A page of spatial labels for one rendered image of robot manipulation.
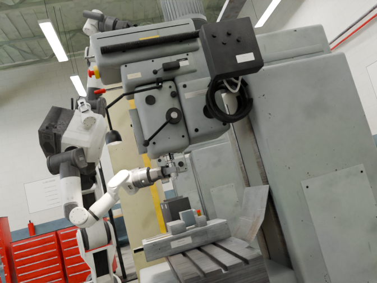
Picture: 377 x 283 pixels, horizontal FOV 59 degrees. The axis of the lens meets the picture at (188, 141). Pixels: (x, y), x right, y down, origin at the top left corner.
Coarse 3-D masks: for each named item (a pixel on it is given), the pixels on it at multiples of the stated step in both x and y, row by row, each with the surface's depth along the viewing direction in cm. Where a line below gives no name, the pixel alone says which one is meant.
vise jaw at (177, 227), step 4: (176, 220) 147; (180, 220) 142; (168, 224) 139; (172, 224) 134; (176, 224) 132; (180, 224) 133; (184, 224) 133; (168, 228) 140; (172, 228) 132; (176, 228) 132; (180, 228) 132; (184, 228) 133; (172, 232) 132; (176, 232) 132; (180, 232) 132
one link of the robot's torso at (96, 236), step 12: (96, 180) 198; (84, 192) 193; (96, 192) 195; (84, 204) 195; (84, 228) 189; (96, 228) 190; (108, 228) 193; (84, 240) 187; (96, 240) 188; (108, 240) 192
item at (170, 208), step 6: (174, 198) 183; (180, 198) 184; (186, 198) 183; (162, 204) 193; (168, 204) 180; (174, 204) 181; (180, 204) 182; (186, 204) 183; (162, 210) 196; (168, 210) 182; (174, 210) 180; (180, 210) 181; (168, 216) 185; (174, 216) 179
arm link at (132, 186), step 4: (136, 168) 161; (140, 168) 162; (132, 172) 160; (136, 172) 155; (132, 176) 155; (136, 176) 153; (128, 180) 154; (132, 180) 155; (136, 180) 153; (124, 184) 155; (128, 184) 155; (132, 184) 155; (136, 184) 154; (140, 184) 154; (124, 188) 158; (128, 188) 157; (132, 188) 157; (136, 188) 160; (140, 188) 157; (128, 192) 159; (132, 192) 159; (136, 192) 160
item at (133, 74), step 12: (156, 60) 149; (168, 60) 150; (180, 60) 150; (192, 60) 152; (132, 72) 146; (144, 72) 147; (168, 72) 149; (180, 72) 150; (192, 72) 151; (132, 84) 146; (144, 84) 150; (132, 96) 162
